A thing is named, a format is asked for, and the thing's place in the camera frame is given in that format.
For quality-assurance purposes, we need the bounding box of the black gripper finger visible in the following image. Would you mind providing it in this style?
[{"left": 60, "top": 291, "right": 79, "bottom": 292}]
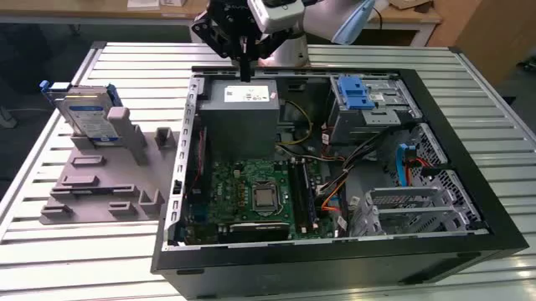
[
  {"left": 246, "top": 29, "right": 290, "bottom": 83},
  {"left": 191, "top": 11, "right": 248, "bottom": 83}
]

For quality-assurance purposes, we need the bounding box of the hard disk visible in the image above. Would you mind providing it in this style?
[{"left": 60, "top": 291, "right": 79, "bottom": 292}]
[{"left": 39, "top": 80, "right": 123, "bottom": 147}]

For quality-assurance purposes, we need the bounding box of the metal disk bay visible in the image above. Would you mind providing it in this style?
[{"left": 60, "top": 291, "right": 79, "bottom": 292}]
[{"left": 349, "top": 186, "right": 478, "bottom": 238}]

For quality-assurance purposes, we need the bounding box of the grey power supply unit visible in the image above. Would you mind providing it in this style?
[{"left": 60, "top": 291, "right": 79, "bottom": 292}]
[{"left": 196, "top": 79, "right": 280, "bottom": 161}]

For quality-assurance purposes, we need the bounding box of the blue drive bay latch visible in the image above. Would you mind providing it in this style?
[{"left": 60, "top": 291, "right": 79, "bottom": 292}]
[{"left": 338, "top": 77, "right": 370, "bottom": 110}]

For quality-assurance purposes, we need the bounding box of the wooden desk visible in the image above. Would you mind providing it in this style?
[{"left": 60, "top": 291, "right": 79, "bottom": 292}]
[{"left": 0, "top": 0, "right": 445, "bottom": 48}]

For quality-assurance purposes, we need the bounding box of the metal optical drive bay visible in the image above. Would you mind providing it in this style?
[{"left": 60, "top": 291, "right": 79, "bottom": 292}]
[{"left": 327, "top": 75, "right": 422, "bottom": 145}]

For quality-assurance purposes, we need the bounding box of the green motherboard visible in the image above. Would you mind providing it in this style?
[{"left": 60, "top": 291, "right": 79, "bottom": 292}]
[{"left": 208, "top": 158, "right": 335, "bottom": 241}]

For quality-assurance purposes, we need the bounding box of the brown cardboard piece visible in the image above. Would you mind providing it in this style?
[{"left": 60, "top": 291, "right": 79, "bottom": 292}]
[{"left": 386, "top": 0, "right": 437, "bottom": 13}]

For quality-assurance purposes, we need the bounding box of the silver CPU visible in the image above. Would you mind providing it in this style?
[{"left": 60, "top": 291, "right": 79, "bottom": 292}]
[{"left": 254, "top": 187, "right": 279, "bottom": 208}]

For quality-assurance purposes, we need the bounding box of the CPU socket with cover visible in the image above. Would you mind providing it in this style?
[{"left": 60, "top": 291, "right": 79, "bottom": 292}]
[{"left": 248, "top": 180, "right": 283, "bottom": 218}]

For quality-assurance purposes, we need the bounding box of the black RAM stick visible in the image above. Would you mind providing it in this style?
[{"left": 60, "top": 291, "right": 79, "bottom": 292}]
[{"left": 299, "top": 158, "right": 319, "bottom": 229}]

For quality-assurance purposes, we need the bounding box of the black office chair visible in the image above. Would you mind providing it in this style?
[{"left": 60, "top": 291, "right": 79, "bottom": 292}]
[{"left": 0, "top": 23, "right": 56, "bottom": 95}]

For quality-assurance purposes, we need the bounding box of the grey parts rack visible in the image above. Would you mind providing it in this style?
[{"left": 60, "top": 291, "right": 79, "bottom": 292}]
[{"left": 39, "top": 107, "right": 182, "bottom": 225}]

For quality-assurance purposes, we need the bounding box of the black graphics card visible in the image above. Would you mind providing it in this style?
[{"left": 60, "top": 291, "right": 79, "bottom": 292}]
[{"left": 216, "top": 220, "right": 290, "bottom": 244}]

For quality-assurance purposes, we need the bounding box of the grey stand foot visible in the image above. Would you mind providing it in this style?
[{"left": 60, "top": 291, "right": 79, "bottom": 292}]
[{"left": 0, "top": 105, "right": 18, "bottom": 129}]

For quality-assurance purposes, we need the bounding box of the brown wooden cabinet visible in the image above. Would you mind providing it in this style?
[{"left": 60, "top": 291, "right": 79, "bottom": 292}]
[{"left": 426, "top": 0, "right": 536, "bottom": 89}]

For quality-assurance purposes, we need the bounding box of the black open PC case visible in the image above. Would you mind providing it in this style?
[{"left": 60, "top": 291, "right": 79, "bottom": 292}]
[{"left": 149, "top": 65, "right": 529, "bottom": 300}]

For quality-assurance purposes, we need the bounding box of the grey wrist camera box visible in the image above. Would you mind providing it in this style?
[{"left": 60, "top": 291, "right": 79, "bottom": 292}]
[{"left": 246, "top": 0, "right": 306, "bottom": 34}]

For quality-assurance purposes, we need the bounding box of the yellow wire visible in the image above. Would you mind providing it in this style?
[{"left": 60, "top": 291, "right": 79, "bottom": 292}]
[{"left": 275, "top": 99, "right": 315, "bottom": 147}]

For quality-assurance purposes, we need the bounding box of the thin red wire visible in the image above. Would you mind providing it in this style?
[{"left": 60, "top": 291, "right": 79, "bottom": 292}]
[{"left": 190, "top": 127, "right": 208, "bottom": 193}]

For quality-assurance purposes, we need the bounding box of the black cable bundle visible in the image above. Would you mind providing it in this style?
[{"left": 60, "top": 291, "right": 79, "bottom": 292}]
[{"left": 319, "top": 124, "right": 415, "bottom": 195}]

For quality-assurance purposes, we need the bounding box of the orange wire bundle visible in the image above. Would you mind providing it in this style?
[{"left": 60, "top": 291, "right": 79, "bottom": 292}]
[{"left": 319, "top": 175, "right": 349, "bottom": 214}]

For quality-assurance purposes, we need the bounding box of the blue flat wire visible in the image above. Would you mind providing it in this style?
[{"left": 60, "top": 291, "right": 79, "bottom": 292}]
[{"left": 394, "top": 143, "right": 419, "bottom": 189}]

